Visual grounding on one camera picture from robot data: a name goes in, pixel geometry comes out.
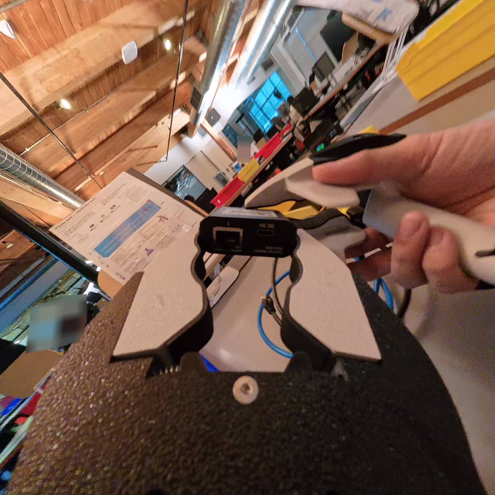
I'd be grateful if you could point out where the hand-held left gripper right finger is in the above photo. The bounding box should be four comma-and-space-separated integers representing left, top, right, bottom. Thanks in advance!
279, 228, 383, 363

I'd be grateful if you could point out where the blue ethernet cable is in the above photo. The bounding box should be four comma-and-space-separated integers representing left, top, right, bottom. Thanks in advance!
257, 271, 394, 358

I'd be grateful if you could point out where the laminated instruction sheet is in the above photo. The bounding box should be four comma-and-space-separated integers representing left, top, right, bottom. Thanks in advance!
49, 172, 205, 276

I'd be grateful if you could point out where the silver ventilation duct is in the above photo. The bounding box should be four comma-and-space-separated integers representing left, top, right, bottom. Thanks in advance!
193, 0, 248, 126
0, 143, 85, 209
232, 0, 298, 89

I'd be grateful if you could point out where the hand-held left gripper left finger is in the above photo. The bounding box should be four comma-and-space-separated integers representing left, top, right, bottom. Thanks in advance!
111, 226, 215, 362

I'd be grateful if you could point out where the black network splitter box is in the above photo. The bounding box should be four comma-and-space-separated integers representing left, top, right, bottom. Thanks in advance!
197, 206, 298, 257

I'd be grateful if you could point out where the cardboard box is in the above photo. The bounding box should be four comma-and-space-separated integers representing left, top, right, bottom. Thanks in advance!
0, 348, 64, 399

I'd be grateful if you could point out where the large window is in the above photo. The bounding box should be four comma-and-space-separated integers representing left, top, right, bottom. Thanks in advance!
247, 71, 291, 132

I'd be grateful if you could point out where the black cable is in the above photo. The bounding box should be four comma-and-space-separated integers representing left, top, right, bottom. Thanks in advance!
260, 257, 411, 329

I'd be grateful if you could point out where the red plastic bin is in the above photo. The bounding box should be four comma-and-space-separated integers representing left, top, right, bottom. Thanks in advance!
211, 174, 248, 207
253, 125, 292, 163

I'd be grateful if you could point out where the person's right hand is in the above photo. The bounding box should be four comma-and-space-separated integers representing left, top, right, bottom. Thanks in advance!
312, 118, 495, 294

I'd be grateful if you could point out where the white document stand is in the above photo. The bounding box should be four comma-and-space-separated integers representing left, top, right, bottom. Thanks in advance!
205, 266, 240, 308

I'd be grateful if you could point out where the large yellow plastic bin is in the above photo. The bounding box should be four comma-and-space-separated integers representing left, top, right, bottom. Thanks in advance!
395, 0, 495, 102

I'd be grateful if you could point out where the black metal bar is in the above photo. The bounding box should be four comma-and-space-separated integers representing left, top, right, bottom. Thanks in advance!
0, 199, 113, 301

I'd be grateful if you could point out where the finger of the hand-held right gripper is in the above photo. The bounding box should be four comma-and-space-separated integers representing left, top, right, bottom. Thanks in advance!
306, 208, 367, 250
244, 158, 361, 209

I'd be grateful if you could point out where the small yellow plastic bin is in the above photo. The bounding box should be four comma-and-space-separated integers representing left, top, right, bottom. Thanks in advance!
238, 159, 263, 182

